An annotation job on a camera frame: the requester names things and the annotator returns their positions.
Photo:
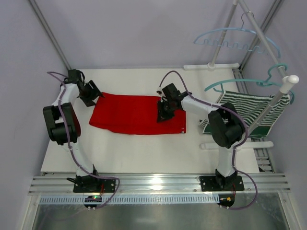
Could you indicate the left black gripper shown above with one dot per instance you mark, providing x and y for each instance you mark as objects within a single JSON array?
[{"x": 89, "y": 93}]

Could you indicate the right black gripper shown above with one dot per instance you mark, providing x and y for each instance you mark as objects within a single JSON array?
[{"x": 166, "y": 107}]

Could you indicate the red trousers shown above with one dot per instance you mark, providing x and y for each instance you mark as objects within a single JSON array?
[{"x": 134, "y": 115}]

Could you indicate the light blue hanger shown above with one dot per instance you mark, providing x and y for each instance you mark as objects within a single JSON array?
[{"x": 236, "y": 37}]

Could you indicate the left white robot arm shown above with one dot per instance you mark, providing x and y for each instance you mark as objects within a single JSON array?
[{"x": 63, "y": 126}]

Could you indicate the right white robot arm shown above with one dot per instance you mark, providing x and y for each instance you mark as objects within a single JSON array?
[{"x": 227, "y": 128}]

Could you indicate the teal hanger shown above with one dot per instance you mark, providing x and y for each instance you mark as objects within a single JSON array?
[{"x": 218, "y": 86}]

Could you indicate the green white striped garment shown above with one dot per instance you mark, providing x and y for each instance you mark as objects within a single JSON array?
[{"x": 249, "y": 107}]

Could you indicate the white clothes rack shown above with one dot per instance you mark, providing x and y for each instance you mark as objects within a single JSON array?
[{"x": 286, "y": 29}]

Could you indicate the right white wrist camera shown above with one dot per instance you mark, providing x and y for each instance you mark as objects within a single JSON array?
[{"x": 160, "y": 92}]

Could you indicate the aluminium mounting rail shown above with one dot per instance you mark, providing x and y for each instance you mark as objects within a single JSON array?
[{"x": 57, "y": 183}]

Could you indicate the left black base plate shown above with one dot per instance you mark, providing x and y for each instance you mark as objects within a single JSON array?
[{"x": 108, "y": 184}]

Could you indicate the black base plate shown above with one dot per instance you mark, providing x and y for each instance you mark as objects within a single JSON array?
[
  {"x": 108, "y": 184},
  {"x": 209, "y": 184}
]

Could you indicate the slotted cable duct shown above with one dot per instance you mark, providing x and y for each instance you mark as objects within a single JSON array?
[{"x": 121, "y": 199}]

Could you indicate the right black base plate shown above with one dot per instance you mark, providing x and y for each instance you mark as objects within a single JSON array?
[{"x": 209, "y": 184}]

